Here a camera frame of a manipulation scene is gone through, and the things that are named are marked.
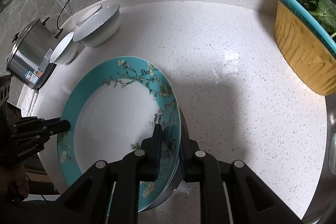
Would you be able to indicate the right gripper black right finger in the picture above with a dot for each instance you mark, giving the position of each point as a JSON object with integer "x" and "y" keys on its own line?
{"x": 229, "y": 192}

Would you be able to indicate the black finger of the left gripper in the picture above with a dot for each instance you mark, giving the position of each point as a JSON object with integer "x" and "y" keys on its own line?
{"x": 50, "y": 128}

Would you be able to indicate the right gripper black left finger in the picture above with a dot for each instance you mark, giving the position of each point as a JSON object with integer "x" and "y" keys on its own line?
{"x": 109, "y": 192}

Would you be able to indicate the teal floral plate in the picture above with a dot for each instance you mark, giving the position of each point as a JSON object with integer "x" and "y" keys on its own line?
{"x": 111, "y": 111}

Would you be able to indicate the large white bowl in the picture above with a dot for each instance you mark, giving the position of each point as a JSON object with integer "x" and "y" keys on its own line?
{"x": 65, "y": 51}
{"x": 99, "y": 27}

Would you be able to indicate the stainless steel rice cooker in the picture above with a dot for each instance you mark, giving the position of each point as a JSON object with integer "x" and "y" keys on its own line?
{"x": 29, "y": 59}

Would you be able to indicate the teal colander basket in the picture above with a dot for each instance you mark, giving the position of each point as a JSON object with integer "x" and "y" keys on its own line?
{"x": 294, "y": 1}

